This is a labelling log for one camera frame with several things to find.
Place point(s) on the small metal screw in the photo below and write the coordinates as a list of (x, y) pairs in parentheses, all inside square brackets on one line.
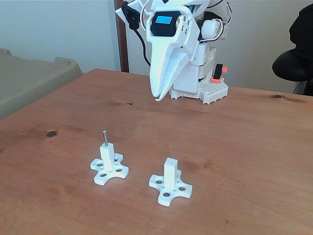
[(105, 138)]

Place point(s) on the orange and black clamp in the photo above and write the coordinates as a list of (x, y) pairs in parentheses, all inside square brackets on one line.
[(218, 73)]

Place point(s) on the black chair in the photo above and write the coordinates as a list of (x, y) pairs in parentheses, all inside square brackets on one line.
[(291, 64)]

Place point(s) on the beige plastic bin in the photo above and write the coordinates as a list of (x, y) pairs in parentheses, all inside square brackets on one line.
[(29, 80)]

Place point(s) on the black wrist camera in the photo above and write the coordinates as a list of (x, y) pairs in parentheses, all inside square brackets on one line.
[(133, 19)]

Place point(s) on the white studded base plate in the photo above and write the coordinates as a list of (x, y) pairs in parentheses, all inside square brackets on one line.
[(215, 91)]

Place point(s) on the white camera bracket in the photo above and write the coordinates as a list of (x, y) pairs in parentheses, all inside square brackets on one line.
[(119, 12)]

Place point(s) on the white cross-base post stand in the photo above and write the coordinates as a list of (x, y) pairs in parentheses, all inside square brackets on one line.
[(170, 173), (107, 156)]

